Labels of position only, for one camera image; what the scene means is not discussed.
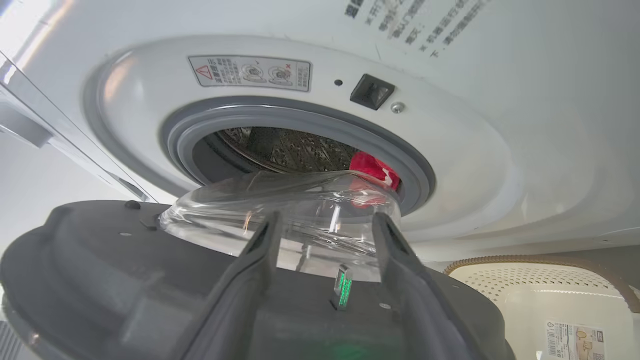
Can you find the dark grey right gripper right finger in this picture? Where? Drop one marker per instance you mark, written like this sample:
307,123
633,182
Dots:
420,310

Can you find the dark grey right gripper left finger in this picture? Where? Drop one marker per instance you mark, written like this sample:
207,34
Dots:
235,300

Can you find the dark round glass washer door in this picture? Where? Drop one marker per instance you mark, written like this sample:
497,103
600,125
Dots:
100,280

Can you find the red and white garment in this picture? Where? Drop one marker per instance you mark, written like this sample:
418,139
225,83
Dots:
372,167

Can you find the cream perforated laundry basket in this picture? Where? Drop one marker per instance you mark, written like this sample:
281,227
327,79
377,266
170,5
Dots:
540,295

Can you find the paper label in basket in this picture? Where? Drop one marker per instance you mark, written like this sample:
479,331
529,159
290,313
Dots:
575,342

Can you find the white front-loading washing machine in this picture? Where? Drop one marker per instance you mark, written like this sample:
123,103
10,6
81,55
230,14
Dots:
500,150

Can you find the grey rubber door gasket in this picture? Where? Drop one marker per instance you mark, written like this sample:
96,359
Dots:
300,116

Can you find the black door latch slot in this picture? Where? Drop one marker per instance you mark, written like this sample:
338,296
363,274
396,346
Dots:
371,91

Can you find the perforated steel washer drum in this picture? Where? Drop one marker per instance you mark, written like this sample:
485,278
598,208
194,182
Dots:
290,150

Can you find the grey warning sticker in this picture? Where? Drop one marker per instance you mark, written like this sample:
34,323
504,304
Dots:
250,72

